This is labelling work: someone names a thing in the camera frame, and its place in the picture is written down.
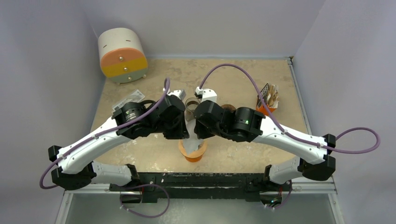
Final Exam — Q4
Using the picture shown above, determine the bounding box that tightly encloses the orange glass carafe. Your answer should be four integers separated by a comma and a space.
185, 155, 203, 162

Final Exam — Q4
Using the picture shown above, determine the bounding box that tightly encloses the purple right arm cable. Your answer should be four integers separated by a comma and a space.
199, 63, 381, 154

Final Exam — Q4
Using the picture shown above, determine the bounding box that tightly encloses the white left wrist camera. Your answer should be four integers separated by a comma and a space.
167, 89, 186, 101

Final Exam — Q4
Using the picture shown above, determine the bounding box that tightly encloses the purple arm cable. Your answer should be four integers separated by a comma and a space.
39, 77, 171, 190
199, 63, 381, 154

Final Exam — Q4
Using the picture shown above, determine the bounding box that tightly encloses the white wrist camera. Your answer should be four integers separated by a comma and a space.
194, 86, 218, 103
167, 89, 186, 101

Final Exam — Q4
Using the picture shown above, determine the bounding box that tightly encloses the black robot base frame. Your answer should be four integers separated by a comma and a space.
109, 166, 291, 204

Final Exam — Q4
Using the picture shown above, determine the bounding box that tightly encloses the clear plastic filter packet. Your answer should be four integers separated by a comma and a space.
112, 89, 145, 112

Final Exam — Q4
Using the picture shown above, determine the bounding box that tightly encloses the white round drawer cabinet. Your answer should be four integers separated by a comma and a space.
98, 28, 148, 84

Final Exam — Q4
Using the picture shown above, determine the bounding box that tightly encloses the orange coffee filter box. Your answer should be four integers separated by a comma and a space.
256, 83, 279, 116

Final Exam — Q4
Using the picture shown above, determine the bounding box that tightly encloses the light wooden dripper ring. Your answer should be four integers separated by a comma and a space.
178, 139, 208, 158

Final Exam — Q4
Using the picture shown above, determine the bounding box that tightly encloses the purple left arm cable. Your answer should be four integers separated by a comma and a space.
39, 77, 171, 190

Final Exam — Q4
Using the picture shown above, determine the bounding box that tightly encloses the grey glass carafe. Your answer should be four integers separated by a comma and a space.
185, 98, 200, 123

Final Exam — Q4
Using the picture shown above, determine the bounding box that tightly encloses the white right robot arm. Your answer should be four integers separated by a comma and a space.
193, 100, 336, 190

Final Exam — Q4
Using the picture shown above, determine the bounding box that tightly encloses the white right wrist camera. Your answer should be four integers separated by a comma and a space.
194, 86, 218, 103

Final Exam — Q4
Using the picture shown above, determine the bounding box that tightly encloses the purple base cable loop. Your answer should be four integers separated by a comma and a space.
119, 184, 171, 218

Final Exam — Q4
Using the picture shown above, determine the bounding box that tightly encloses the white paper coffee filter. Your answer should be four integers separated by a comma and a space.
183, 119, 203, 155

